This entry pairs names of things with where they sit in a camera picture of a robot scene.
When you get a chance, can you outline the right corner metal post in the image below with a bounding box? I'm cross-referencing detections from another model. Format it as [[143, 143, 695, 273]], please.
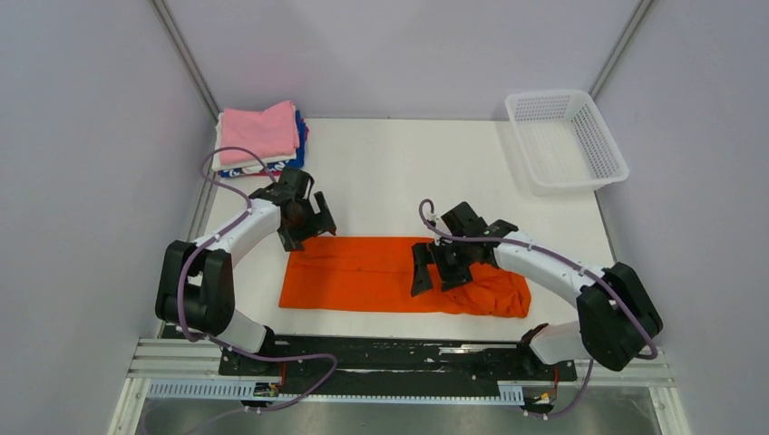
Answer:
[[589, 0, 657, 102]]

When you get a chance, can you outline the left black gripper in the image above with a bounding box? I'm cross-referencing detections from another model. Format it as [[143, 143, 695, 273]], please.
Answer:
[[278, 192, 336, 252]]

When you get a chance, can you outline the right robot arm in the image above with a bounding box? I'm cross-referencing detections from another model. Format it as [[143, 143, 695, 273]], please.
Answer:
[[411, 198, 664, 379]]

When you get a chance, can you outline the white slotted cable duct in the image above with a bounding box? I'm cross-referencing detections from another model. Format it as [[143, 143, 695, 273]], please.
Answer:
[[145, 379, 524, 406]]

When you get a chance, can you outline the blue folded t-shirt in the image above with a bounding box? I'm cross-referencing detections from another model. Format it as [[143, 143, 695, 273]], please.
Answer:
[[211, 109, 309, 178]]

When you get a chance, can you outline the white plastic basket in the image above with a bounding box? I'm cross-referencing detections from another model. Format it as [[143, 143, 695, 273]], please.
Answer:
[[505, 90, 629, 196]]

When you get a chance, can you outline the left corner metal post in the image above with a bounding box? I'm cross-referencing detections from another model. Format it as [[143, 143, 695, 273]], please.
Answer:
[[148, 0, 219, 123]]

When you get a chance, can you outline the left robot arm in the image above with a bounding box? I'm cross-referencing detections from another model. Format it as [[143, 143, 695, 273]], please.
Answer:
[[154, 169, 336, 374]]

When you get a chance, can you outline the pink folded t-shirt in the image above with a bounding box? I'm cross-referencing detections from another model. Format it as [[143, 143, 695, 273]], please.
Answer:
[[219, 101, 300, 161]]

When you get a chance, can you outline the aluminium frame rail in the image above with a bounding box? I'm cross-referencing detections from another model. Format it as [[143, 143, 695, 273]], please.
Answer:
[[108, 339, 691, 434]]

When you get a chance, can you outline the corner metal post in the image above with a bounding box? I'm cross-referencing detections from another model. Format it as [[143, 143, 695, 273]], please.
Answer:
[[589, 0, 657, 102], [148, 0, 219, 123]]

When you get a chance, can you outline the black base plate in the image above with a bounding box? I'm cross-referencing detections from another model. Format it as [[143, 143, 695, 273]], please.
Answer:
[[216, 334, 577, 395]]

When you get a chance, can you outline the orange t-shirt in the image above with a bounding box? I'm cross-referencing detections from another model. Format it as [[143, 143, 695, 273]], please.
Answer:
[[278, 237, 532, 318]]

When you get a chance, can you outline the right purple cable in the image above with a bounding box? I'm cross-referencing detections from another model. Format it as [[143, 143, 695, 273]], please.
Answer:
[[417, 198, 659, 419]]

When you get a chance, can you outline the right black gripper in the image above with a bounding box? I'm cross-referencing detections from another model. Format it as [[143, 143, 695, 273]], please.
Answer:
[[412, 237, 473, 297]]

